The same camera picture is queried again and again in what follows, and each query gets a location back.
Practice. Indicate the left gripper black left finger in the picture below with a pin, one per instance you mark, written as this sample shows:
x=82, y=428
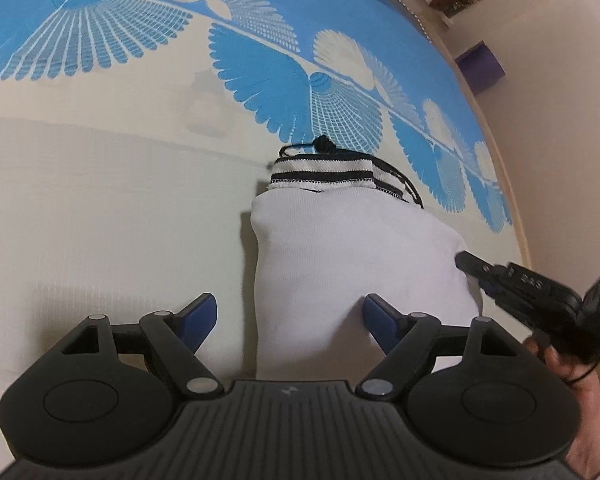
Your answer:
x=107, y=391

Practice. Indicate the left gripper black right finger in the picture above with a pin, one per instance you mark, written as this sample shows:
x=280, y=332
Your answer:
x=472, y=393

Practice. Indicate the black white striped garment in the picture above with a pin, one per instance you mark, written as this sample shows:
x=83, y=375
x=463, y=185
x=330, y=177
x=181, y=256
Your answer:
x=334, y=226

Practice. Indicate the person's right hand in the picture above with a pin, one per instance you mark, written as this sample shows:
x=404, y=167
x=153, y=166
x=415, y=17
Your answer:
x=583, y=456

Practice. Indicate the purple box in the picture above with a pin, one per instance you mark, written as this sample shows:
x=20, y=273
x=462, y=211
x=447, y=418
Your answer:
x=480, y=68

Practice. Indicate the blue white patterned bedsheet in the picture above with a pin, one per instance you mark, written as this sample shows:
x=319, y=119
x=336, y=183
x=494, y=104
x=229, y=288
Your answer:
x=135, y=135

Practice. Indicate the wooden bed frame edge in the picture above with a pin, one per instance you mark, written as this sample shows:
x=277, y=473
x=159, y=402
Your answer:
x=427, y=29

